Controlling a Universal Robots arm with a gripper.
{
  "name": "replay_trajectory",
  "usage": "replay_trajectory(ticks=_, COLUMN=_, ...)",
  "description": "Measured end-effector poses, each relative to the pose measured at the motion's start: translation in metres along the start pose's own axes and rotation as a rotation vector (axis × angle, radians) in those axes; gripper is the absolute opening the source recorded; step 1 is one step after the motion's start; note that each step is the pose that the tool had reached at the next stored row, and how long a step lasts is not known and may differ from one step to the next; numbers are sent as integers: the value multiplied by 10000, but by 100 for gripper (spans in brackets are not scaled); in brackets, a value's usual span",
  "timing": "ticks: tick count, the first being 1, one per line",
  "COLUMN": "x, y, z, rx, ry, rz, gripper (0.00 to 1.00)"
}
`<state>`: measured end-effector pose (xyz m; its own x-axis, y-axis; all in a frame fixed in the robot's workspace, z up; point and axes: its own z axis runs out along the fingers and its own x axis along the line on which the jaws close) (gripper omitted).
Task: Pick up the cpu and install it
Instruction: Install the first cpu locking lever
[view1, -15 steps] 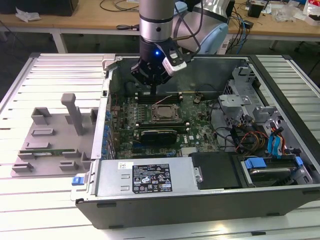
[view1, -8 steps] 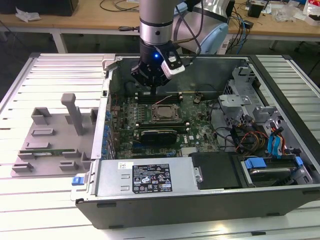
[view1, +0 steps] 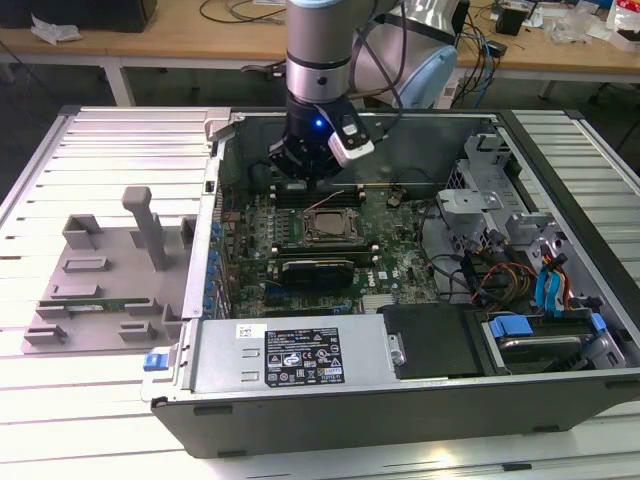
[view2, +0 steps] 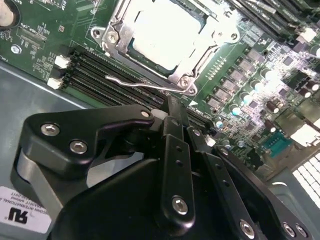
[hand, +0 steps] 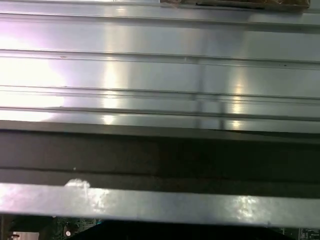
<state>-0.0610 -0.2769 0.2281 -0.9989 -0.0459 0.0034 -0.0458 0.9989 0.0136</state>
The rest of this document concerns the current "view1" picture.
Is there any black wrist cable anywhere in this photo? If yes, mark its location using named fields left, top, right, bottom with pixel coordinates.
left=348, top=0, right=407, bottom=115

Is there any black graphics card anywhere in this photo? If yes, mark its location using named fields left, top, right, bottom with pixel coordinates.
left=279, top=257, right=356, bottom=290

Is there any black open PC case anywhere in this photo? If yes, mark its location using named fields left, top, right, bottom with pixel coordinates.
left=141, top=105, right=640, bottom=460

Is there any grey parts rack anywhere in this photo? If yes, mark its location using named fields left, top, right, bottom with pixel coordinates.
left=22, top=186, right=201, bottom=356

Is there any green RAM stick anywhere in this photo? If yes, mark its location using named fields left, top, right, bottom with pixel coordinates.
left=38, top=297, right=151, bottom=314

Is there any small black container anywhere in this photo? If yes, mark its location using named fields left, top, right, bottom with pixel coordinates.
left=495, top=5, right=527, bottom=36

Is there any silver power supply unit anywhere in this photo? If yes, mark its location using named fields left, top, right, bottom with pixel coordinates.
left=192, top=318, right=396, bottom=394

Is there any green motherboard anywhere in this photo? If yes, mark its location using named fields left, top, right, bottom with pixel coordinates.
left=217, top=187, right=441, bottom=319

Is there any orange flat wire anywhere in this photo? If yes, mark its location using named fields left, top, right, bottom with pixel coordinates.
left=558, top=269, right=572, bottom=314

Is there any black RAM slot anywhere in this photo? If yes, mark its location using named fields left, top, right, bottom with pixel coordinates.
left=275, top=186, right=361, bottom=198
left=275, top=196, right=362, bottom=209
left=272, top=243, right=372, bottom=255
left=274, top=251, right=376, bottom=266

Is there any wooden desk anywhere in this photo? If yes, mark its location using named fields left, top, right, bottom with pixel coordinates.
left=0, top=0, right=640, bottom=109

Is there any blue hanging cable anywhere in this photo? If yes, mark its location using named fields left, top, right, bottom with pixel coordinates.
left=467, top=19, right=499, bottom=109

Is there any black plastic shroud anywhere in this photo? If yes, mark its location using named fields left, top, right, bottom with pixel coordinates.
left=377, top=303, right=481, bottom=380

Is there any black round case speaker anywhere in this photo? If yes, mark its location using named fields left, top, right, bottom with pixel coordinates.
left=248, top=162, right=274, bottom=194

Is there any large black box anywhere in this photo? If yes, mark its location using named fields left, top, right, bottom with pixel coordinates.
left=0, top=0, right=159, bottom=34

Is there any grey network cable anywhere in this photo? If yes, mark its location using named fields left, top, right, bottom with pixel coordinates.
left=224, top=0, right=289, bottom=25

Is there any thin metal locking lever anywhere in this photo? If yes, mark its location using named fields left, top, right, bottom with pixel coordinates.
left=308, top=189, right=347, bottom=211

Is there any CPU socket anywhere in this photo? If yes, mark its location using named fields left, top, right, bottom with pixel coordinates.
left=298, top=207, right=364, bottom=247

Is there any silver metal drive cage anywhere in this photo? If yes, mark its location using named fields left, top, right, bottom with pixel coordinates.
left=434, top=127, right=524, bottom=241

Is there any crumpled white plastic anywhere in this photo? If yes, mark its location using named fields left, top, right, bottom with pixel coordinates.
left=29, top=13, right=81, bottom=44

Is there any blue flat wire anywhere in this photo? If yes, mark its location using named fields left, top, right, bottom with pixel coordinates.
left=533, top=272, right=566, bottom=321

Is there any hard disk in blue carrier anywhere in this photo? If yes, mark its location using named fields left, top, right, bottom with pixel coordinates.
left=482, top=309, right=609, bottom=375

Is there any clear plastic wrap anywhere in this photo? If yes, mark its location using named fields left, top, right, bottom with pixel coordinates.
left=544, top=7, right=606, bottom=44

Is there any white and red bag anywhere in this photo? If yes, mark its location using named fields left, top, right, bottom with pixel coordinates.
left=604, top=0, right=640, bottom=51

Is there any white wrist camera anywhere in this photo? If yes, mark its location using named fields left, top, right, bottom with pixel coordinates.
left=325, top=113, right=376, bottom=167

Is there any tall black box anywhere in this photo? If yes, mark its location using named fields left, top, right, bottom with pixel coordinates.
left=453, top=0, right=471, bottom=37

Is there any coloured wire bundle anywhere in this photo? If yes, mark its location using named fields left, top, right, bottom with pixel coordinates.
left=474, top=262, right=539, bottom=301

